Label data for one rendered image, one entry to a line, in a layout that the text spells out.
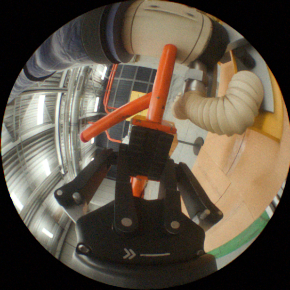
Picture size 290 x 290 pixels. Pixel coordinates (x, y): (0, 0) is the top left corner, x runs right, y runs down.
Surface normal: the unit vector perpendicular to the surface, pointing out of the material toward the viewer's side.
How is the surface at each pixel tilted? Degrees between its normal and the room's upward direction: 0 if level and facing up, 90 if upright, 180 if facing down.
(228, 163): 0
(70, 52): 91
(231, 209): 0
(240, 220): 0
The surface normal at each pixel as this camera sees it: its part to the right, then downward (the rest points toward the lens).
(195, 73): -0.49, 0.18
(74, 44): -0.07, 0.99
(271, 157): -0.98, -0.21
